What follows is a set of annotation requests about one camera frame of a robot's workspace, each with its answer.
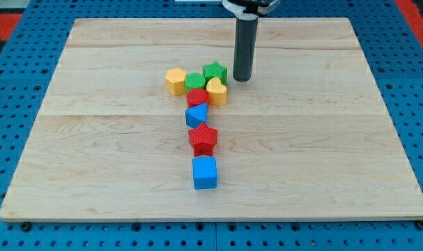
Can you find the blue triangle block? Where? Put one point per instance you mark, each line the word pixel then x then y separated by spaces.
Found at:
pixel 196 115

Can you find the green star block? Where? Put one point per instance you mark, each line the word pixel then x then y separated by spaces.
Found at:
pixel 215 70

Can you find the blue cube block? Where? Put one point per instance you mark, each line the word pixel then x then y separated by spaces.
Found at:
pixel 204 173

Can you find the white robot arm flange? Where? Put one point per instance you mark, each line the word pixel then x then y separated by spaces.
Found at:
pixel 249 10

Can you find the light wooden board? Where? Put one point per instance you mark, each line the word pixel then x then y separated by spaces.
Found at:
pixel 308 138

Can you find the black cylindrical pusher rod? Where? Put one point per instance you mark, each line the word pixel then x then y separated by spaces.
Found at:
pixel 245 41

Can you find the red cylinder block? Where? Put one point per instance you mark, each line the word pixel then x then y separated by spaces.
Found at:
pixel 196 97

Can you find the yellow heart block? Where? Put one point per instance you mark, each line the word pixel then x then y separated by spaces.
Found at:
pixel 217 92

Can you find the yellow hexagon block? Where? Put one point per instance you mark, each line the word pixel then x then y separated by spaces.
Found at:
pixel 175 81

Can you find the red star block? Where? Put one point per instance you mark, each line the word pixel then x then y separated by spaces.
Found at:
pixel 203 139

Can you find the green cylinder block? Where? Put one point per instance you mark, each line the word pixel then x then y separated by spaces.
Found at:
pixel 194 81

